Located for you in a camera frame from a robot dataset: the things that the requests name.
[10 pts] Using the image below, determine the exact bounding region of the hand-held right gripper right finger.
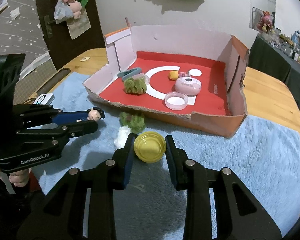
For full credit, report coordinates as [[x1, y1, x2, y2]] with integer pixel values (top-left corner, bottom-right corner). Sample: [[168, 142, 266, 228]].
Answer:
[[164, 135, 282, 240]]

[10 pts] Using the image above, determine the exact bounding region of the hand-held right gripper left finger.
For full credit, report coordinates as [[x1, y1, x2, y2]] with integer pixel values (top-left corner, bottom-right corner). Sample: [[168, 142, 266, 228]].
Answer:
[[21, 132, 137, 240]]

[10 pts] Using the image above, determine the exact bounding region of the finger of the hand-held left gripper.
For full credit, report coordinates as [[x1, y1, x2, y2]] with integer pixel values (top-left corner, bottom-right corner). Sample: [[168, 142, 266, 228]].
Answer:
[[15, 120, 99, 146], [12, 104, 91, 128]]

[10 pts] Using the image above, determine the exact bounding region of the boy figurine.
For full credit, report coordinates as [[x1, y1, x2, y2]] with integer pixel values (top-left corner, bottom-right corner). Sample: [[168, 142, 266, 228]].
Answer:
[[76, 107, 105, 123]]

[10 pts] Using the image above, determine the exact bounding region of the yellow plastic capsule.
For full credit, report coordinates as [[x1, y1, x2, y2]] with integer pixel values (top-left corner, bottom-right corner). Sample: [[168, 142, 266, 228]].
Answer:
[[134, 131, 167, 163]]

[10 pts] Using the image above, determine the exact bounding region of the clear round lid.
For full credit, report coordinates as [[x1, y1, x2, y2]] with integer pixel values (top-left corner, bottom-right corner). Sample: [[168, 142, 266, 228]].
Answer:
[[164, 92, 189, 110]]

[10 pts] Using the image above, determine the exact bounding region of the green yarn pompom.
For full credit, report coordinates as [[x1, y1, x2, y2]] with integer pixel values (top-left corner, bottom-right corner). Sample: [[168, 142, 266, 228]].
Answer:
[[119, 112, 146, 133], [123, 76, 148, 95]]

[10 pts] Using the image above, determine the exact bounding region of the light green clothespin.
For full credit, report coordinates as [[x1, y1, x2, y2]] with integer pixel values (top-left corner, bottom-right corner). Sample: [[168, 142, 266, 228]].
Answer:
[[117, 67, 142, 78]]

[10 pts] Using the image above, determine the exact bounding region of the cardboard box with red bottom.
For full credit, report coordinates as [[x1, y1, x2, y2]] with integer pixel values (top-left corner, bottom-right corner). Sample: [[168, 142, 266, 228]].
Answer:
[[83, 25, 249, 138]]

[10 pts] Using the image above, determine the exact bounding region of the person's left hand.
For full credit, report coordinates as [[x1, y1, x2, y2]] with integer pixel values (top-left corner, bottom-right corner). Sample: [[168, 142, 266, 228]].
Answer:
[[9, 169, 30, 187]]

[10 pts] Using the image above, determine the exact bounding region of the white crumpled wad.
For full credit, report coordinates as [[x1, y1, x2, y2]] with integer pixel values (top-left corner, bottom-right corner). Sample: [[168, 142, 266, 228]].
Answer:
[[114, 126, 131, 147]]

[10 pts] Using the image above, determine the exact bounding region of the person's red garment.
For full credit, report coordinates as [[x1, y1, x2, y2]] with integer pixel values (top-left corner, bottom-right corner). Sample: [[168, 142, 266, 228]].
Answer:
[[27, 170, 44, 195]]

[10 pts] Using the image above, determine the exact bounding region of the white square device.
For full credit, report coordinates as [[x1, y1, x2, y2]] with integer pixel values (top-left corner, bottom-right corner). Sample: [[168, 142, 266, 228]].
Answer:
[[33, 93, 55, 105]]

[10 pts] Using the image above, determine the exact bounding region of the dark wooden door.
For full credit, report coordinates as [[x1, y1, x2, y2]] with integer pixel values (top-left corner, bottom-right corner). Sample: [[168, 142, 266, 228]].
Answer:
[[34, 0, 103, 73]]

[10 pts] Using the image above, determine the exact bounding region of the blue fluffy mat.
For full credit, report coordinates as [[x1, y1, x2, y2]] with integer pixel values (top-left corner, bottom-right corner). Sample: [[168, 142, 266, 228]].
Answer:
[[36, 71, 300, 240]]

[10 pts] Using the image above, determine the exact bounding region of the pink round case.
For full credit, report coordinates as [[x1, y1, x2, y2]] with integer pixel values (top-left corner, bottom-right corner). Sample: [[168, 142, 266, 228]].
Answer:
[[174, 76, 202, 96]]

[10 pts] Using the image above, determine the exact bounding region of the clear plastic capsule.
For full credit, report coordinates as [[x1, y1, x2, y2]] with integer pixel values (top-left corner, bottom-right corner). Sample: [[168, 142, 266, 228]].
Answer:
[[134, 73, 150, 84]]

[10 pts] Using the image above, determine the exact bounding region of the grey plastic bag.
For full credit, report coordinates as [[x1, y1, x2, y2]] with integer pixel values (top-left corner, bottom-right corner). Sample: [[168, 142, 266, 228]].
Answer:
[[54, 1, 73, 20]]

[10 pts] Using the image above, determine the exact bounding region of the pink plush pig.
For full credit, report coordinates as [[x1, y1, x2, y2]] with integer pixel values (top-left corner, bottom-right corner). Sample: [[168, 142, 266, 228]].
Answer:
[[66, 1, 82, 19]]

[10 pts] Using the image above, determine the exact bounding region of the dark cloth covered table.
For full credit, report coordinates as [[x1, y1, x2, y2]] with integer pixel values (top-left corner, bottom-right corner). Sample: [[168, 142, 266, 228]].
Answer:
[[247, 34, 300, 108]]

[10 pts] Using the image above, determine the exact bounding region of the row of small toys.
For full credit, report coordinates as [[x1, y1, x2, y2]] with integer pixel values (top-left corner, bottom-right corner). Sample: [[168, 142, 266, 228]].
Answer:
[[267, 29, 300, 69]]

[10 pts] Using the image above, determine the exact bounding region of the pink plush toy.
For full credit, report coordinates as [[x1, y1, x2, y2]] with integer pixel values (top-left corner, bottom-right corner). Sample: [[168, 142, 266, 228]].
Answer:
[[257, 11, 275, 34]]

